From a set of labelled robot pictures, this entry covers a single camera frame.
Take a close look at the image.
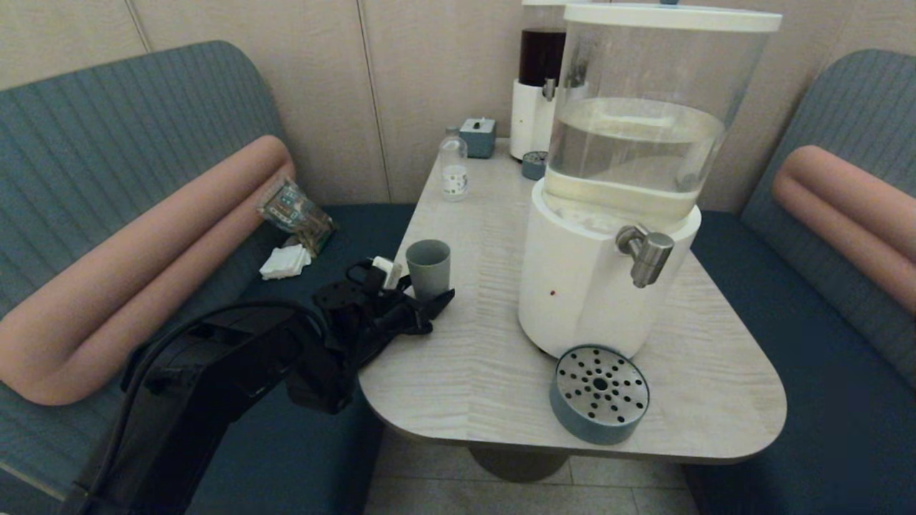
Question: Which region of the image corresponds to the small blue box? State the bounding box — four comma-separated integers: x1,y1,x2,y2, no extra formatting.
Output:
459,118,497,160

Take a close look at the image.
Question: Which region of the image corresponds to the ribbed table pedestal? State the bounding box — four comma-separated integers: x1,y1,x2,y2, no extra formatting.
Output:
467,446,572,484

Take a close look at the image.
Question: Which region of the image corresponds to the white napkin stack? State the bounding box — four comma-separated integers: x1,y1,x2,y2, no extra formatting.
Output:
259,245,313,280

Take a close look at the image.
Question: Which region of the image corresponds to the long folded pink bolster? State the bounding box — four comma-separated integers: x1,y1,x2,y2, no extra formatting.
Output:
0,135,296,406

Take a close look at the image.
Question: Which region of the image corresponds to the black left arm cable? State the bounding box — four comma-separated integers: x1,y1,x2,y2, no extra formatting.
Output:
72,259,387,515

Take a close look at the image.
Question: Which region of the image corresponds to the short pink bolster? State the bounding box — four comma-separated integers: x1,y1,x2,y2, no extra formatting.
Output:
771,145,916,317

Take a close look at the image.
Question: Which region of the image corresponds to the dark drink dispenser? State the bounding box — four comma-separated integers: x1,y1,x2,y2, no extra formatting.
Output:
510,0,575,162

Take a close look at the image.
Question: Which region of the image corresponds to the blue perforated drip tray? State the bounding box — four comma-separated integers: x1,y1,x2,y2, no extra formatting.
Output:
550,345,651,445

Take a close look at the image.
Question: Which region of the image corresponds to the metal dispenser tap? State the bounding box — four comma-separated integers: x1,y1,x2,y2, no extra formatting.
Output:
616,225,676,289

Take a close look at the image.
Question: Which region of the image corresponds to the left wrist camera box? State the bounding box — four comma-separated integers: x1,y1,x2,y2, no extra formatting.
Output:
371,256,404,290

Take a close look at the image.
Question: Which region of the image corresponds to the large clear water dispenser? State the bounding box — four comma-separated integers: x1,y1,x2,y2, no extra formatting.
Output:
518,4,783,358

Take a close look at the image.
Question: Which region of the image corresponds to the grey-blue plastic cup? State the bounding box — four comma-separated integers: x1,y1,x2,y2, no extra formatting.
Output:
406,240,452,301

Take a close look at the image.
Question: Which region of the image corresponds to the teal bench with snack packet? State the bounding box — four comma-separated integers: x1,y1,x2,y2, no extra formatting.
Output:
0,41,417,515

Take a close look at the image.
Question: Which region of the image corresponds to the small clear bottle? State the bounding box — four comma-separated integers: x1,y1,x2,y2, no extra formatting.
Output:
439,127,469,202

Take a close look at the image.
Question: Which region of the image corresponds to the teal bench without items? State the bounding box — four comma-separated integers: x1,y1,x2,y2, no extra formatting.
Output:
683,49,916,515

